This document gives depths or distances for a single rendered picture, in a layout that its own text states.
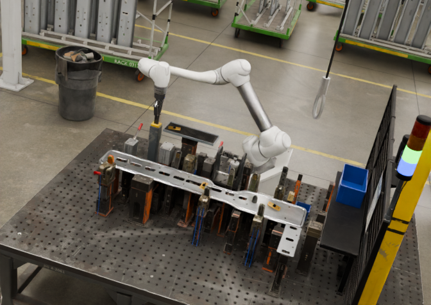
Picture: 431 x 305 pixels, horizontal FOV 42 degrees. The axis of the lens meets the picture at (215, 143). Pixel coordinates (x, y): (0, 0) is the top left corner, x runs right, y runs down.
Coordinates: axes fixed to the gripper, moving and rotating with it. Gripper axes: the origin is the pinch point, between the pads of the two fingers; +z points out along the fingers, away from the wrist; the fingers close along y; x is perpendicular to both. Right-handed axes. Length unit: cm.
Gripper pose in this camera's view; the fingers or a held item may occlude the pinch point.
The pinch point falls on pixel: (156, 118)
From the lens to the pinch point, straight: 386.4
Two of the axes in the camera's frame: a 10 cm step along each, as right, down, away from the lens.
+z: -1.6, 8.6, 4.8
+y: -3.0, 4.2, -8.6
